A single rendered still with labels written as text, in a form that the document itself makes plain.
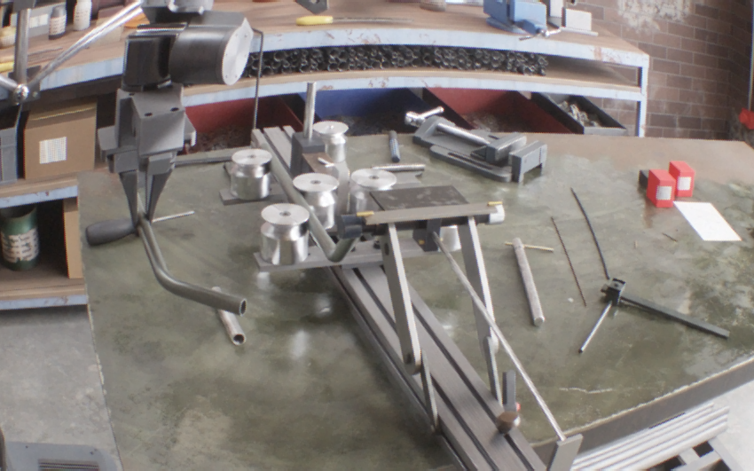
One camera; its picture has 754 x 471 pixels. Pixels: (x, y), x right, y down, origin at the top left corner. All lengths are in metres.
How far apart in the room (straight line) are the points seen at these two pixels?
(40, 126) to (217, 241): 1.39
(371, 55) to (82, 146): 0.87
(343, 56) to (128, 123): 1.77
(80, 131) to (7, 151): 0.28
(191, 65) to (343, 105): 2.32
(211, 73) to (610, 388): 0.52
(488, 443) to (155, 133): 0.39
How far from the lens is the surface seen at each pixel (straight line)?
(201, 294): 0.77
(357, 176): 1.14
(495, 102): 3.30
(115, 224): 1.18
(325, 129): 1.40
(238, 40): 0.80
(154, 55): 0.82
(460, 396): 0.88
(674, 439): 2.00
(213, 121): 2.99
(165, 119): 0.76
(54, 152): 2.51
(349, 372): 0.96
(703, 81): 4.41
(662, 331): 1.10
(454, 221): 0.92
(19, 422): 2.29
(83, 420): 2.28
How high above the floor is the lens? 1.42
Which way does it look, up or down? 27 degrees down
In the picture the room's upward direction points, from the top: 4 degrees clockwise
